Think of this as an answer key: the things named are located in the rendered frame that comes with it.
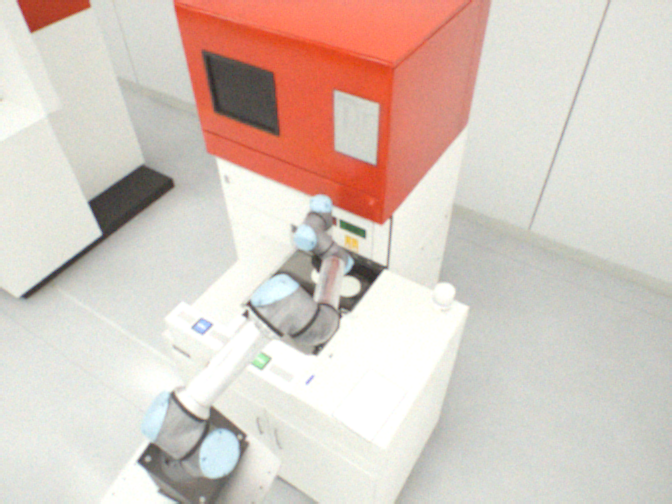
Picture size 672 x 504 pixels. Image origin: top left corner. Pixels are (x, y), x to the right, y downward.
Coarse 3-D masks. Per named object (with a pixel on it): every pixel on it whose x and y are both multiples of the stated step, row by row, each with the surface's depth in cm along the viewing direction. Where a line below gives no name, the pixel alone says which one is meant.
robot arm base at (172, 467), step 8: (160, 456) 147; (168, 456) 144; (168, 464) 146; (176, 464) 143; (168, 472) 145; (176, 472) 144; (184, 472) 142; (176, 480) 146; (184, 480) 146; (192, 480) 148
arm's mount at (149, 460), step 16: (224, 416) 163; (240, 432) 164; (160, 448) 148; (240, 448) 166; (144, 464) 144; (160, 464) 147; (160, 480) 146; (208, 480) 154; (224, 480) 161; (176, 496) 155; (192, 496) 150; (208, 496) 152
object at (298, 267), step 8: (296, 256) 216; (304, 256) 216; (288, 264) 213; (296, 264) 213; (304, 264) 213; (280, 272) 210; (288, 272) 210; (296, 272) 210; (304, 272) 210; (296, 280) 207; (304, 280) 207; (312, 280) 207; (360, 280) 207; (304, 288) 205; (312, 288) 205; (360, 288) 204; (312, 296) 202; (344, 296) 202; (352, 296) 201; (248, 304) 199; (344, 304) 199; (352, 304) 199; (320, 344) 187
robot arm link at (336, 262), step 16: (320, 256) 174; (336, 256) 171; (320, 272) 167; (336, 272) 164; (320, 288) 156; (336, 288) 158; (320, 304) 147; (336, 304) 153; (320, 320) 138; (336, 320) 146; (304, 336) 138; (320, 336) 139
